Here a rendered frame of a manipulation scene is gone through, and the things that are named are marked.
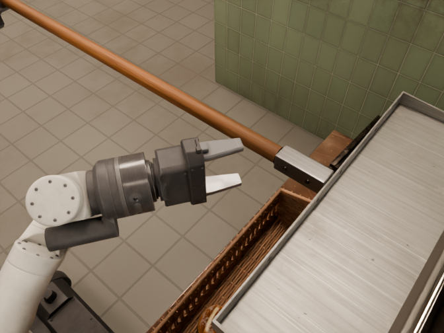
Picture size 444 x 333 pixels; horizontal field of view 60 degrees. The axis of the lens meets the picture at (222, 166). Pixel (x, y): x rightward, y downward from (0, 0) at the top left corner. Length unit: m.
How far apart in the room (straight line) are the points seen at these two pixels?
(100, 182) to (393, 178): 0.45
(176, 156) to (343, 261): 0.27
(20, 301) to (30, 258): 0.06
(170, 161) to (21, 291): 0.26
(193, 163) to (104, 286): 1.41
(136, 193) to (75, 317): 1.16
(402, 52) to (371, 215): 1.35
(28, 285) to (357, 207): 0.48
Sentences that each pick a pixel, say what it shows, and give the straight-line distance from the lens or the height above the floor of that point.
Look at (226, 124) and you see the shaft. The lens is 0.67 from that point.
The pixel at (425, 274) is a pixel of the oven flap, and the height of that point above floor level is 1.40.
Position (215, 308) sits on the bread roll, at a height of 0.64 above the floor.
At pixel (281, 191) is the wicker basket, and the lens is 1.18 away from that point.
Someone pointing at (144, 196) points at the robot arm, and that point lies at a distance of 0.54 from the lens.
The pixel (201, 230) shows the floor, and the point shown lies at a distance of 1.94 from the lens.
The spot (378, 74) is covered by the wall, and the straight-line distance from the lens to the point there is 2.00.
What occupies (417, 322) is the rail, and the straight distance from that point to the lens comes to 0.28.
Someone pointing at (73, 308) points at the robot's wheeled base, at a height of 0.19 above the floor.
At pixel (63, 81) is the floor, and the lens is 2.93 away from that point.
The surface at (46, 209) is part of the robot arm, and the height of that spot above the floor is 1.26.
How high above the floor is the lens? 1.67
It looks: 50 degrees down
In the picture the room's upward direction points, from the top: straight up
